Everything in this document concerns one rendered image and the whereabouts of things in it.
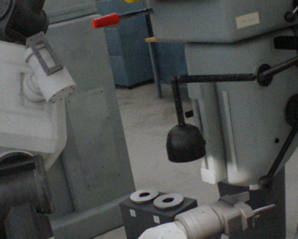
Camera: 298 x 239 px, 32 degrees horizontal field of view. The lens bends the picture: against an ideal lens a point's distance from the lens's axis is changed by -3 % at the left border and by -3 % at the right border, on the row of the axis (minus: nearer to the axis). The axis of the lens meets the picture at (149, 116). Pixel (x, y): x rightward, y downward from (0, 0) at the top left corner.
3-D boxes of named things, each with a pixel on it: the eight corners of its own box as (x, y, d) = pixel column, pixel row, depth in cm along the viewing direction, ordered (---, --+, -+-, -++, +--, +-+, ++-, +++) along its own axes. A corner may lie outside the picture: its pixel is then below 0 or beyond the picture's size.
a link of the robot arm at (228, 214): (253, 201, 109) (206, 221, 105) (258, 239, 112) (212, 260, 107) (222, 185, 121) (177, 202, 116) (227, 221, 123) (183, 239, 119)
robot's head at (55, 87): (38, 112, 104) (54, 90, 97) (15, 71, 105) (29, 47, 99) (64, 103, 108) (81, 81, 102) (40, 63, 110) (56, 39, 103)
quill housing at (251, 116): (258, 200, 103) (238, 40, 94) (193, 178, 119) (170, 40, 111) (316, 166, 113) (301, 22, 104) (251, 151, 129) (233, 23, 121)
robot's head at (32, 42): (38, 93, 104) (41, 77, 97) (19, 58, 105) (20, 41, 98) (65, 79, 106) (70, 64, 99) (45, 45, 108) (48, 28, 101)
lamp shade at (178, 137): (161, 161, 99) (154, 130, 97) (179, 147, 104) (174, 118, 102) (194, 164, 94) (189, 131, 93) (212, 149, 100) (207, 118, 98)
